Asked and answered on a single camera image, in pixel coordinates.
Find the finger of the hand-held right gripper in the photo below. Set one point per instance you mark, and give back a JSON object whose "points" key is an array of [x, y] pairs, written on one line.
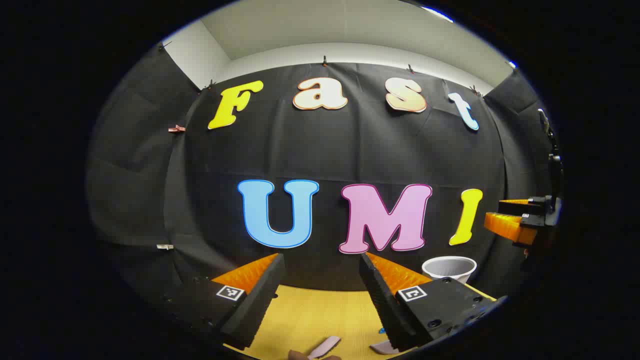
{"points": [[520, 206], [510, 227]]}

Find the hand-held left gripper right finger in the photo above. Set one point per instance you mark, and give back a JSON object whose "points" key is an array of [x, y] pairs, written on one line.
{"points": [[382, 300]]}

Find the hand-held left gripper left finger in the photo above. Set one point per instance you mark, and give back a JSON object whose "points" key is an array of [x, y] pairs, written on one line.
{"points": [[260, 300]]}

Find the pink dustpan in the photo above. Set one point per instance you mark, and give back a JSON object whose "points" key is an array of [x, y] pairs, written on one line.
{"points": [[384, 347]]}

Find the white ribbed garbage bin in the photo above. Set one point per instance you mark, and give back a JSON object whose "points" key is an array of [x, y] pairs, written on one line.
{"points": [[449, 270]]}

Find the small pink broom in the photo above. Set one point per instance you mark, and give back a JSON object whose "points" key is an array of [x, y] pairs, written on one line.
{"points": [[325, 346]]}

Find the yellow wooden desktop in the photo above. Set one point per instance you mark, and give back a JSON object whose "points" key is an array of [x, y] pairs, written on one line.
{"points": [[320, 315]]}

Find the pink clip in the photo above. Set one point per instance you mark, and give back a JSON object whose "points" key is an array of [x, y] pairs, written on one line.
{"points": [[176, 129]]}

